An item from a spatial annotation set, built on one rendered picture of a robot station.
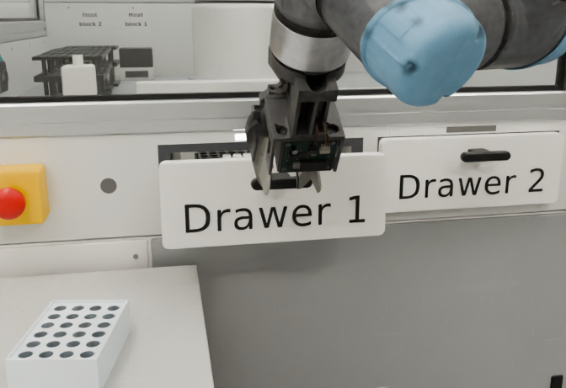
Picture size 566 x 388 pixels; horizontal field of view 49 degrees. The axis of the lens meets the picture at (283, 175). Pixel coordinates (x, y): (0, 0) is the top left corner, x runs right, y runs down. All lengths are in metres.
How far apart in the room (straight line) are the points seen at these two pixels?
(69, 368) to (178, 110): 0.39
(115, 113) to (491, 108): 0.55
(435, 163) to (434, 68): 0.52
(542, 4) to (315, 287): 0.58
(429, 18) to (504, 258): 0.69
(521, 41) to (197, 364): 0.43
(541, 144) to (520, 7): 0.52
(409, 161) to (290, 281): 0.25
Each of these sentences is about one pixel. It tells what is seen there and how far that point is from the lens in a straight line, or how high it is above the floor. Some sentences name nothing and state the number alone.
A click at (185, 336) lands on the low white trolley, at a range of 0.71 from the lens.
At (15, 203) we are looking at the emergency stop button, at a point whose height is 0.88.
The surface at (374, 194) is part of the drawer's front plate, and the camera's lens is 0.82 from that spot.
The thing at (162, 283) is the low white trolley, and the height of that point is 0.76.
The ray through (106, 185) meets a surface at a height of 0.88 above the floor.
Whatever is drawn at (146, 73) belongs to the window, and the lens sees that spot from 0.88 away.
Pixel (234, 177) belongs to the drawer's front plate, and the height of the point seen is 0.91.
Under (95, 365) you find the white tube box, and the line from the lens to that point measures 0.62.
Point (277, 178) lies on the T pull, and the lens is 0.75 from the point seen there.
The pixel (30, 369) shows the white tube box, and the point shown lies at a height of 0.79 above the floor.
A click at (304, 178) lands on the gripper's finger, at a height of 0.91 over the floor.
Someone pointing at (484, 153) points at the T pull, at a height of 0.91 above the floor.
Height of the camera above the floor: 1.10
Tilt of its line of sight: 14 degrees down
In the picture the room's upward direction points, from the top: straight up
